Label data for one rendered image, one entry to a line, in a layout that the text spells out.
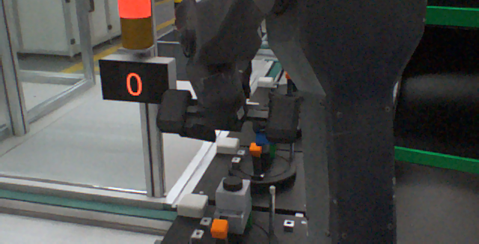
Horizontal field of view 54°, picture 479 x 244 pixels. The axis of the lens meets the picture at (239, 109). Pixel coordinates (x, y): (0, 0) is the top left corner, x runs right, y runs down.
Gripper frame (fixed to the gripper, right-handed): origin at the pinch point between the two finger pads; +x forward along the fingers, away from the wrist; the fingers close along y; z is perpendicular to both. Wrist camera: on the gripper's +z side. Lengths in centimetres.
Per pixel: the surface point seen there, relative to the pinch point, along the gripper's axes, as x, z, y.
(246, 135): 43.8, 19.6, 6.8
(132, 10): -5.5, 16.9, 18.0
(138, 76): 2.4, 9.6, 18.0
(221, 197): 5.7, -8.2, 1.4
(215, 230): 1.9, -13.9, 0.5
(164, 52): 150, 115, 82
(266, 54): 113, 91, 17
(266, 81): 67, 50, 8
